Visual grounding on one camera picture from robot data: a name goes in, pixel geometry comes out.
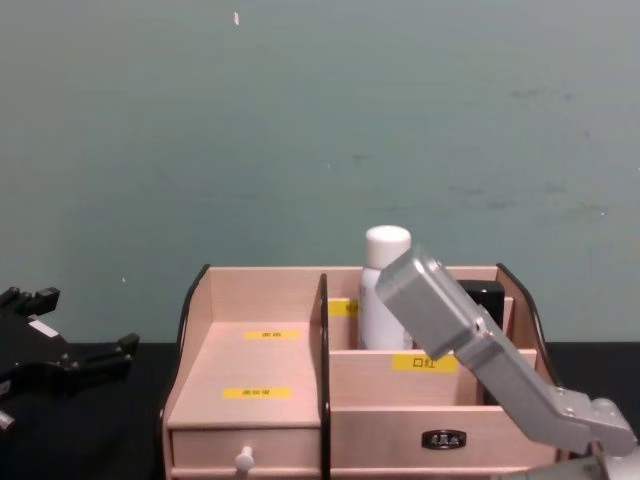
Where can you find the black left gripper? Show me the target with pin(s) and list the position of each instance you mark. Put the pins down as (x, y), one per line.
(30, 345)

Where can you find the white plastic bottle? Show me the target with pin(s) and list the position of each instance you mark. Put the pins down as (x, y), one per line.
(382, 280)

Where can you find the light wooden desk organizer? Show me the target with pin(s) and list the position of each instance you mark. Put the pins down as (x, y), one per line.
(250, 360)

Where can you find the wooden drawer with white knob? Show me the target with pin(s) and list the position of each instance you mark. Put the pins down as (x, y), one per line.
(210, 447)

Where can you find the black rectangular box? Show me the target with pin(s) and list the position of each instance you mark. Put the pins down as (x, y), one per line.
(487, 297)

